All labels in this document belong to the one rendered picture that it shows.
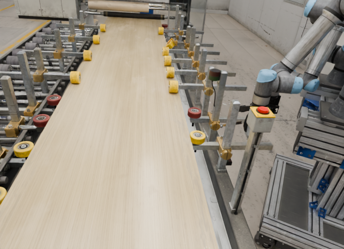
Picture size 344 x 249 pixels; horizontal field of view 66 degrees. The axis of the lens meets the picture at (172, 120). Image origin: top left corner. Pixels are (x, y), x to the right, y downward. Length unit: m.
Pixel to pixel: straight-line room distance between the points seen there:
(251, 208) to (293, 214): 0.36
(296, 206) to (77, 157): 1.57
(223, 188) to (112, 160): 0.57
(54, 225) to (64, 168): 0.27
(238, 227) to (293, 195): 1.06
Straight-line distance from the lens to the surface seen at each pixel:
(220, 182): 1.42
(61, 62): 2.40
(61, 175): 1.16
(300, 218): 2.12
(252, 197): 2.42
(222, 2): 10.65
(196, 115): 1.54
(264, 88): 1.22
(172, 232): 0.94
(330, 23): 1.36
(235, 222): 1.27
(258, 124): 0.98
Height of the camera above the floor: 1.67
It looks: 32 degrees down
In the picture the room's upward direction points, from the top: 5 degrees clockwise
